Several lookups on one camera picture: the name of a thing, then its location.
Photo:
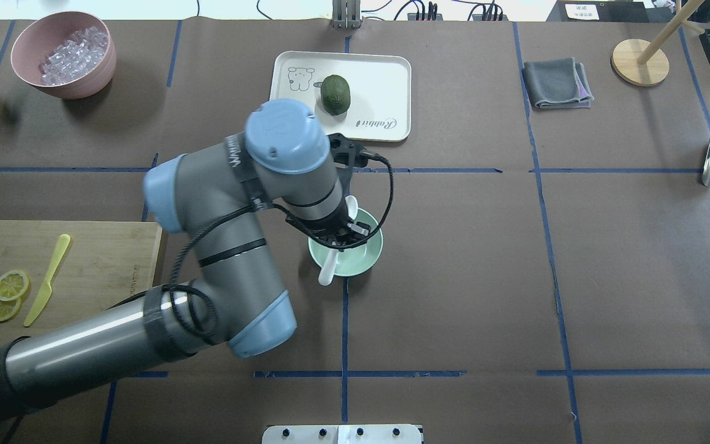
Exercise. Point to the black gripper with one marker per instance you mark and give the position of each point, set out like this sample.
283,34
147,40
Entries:
330,233

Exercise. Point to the mint green bowl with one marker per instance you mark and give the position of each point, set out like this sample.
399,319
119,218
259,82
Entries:
350,262

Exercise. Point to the white plastic spoon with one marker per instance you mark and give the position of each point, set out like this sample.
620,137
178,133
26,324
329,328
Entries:
328,269

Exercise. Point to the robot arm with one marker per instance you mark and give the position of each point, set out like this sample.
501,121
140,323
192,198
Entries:
225,286

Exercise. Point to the pink bowl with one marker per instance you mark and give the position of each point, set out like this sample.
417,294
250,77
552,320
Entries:
41,37

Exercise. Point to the cream rabbit tray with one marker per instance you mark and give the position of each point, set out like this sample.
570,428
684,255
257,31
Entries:
380,88

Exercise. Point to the green avocado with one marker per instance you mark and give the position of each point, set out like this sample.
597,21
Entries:
335,94

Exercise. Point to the bamboo cutting board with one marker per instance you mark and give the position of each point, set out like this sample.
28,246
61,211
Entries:
105,263

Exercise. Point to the grey folded cloth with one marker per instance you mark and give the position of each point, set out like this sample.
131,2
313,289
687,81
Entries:
557,84

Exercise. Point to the yellow plastic knife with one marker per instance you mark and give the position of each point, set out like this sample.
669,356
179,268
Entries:
46,290

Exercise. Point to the clear ice cubes pile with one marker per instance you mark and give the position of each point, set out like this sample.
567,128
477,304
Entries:
81,51

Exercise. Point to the upper lemon slice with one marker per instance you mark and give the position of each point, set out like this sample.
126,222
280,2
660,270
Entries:
13,285

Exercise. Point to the lemon slice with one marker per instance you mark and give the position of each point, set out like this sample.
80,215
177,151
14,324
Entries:
9,309
13,285

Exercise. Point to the wooden stand with round base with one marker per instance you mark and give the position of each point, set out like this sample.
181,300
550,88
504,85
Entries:
643,63

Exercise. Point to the lower lemon slice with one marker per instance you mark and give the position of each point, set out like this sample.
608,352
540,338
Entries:
9,309

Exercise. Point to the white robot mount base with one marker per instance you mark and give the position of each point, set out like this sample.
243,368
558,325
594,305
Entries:
344,433

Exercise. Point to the aluminium frame post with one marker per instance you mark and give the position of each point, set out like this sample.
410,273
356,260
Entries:
346,14

